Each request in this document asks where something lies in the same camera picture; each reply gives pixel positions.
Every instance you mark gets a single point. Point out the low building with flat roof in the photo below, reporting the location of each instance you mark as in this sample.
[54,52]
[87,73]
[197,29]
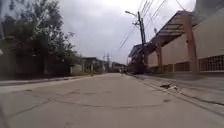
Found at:
[93,64]

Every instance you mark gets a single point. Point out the building with dark roof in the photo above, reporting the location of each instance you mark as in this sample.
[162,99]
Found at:
[135,53]

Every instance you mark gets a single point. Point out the grey concrete road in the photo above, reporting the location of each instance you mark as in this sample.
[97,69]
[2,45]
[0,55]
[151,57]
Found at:
[110,100]

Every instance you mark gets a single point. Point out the utility pole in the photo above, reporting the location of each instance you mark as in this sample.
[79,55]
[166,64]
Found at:
[142,36]

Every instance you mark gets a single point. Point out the pale litter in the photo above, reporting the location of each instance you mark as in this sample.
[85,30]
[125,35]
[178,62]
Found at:
[170,87]

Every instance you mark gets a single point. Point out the row of trees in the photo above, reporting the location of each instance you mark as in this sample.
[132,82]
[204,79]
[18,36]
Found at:
[36,43]

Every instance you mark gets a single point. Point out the concrete pavement with kerb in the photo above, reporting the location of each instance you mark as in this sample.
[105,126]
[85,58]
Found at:
[200,88]

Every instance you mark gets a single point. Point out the narrow concrete pavement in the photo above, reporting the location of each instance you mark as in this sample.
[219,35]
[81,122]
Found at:
[20,82]

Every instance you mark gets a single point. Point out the beige building with vents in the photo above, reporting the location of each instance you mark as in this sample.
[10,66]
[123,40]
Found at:
[206,36]

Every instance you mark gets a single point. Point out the pale boundary wall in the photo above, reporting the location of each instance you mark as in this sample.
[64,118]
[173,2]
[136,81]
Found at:
[76,69]

